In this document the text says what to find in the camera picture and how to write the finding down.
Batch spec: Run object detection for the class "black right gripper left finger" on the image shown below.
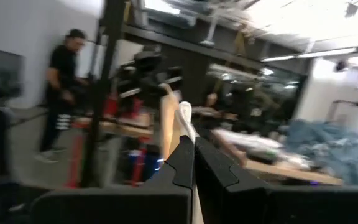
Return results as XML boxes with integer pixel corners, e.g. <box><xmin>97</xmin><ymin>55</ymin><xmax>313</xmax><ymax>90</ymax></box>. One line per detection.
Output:
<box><xmin>29</xmin><ymin>135</ymin><xmax>195</xmax><ymax>224</ymax></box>

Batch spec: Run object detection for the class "yellow checked towel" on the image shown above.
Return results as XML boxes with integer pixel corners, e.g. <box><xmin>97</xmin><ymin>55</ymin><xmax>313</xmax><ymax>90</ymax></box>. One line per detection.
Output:
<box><xmin>159</xmin><ymin>83</ymin><xmax>205</xmax><ymax>224</ymax></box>

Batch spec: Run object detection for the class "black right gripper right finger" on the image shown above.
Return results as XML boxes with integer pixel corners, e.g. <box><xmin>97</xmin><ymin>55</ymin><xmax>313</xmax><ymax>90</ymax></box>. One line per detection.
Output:
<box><xmin>195</xmin><ymin>136</ymin><xmax>358</xmax><ymax>224</ymax></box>

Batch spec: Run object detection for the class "wooden table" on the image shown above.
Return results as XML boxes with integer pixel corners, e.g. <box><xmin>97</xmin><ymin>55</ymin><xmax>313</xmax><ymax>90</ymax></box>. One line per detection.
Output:
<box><xmin>211</xmin><ymin>129</ymin><xmax>344</xmax><ymax>187</ymax></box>

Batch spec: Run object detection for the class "grey office chair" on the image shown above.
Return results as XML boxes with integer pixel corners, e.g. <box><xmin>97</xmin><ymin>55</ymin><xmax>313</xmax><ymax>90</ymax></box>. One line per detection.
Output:
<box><xmin>0</xmin><ymin>49</ymin><xmax>24</xmax><ymax>108</ymax></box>

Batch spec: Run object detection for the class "blue cloth pile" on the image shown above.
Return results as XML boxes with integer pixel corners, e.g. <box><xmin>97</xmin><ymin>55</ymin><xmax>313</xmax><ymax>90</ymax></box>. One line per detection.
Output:
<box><xmin>283</xmin><ymin>119</ymin><xmax>358</xmax><ymax>187</ymax></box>

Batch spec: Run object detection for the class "person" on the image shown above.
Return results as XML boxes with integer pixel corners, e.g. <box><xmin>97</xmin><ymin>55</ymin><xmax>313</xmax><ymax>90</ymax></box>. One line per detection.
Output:
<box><xmin>34</xmin><ymin>28</ymin><xmax>88</xmax><ymax>164</ymax></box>
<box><xmin>197</xmin><ymin>92</ymin><xmax>239</xmax><ymax>128</ymax></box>

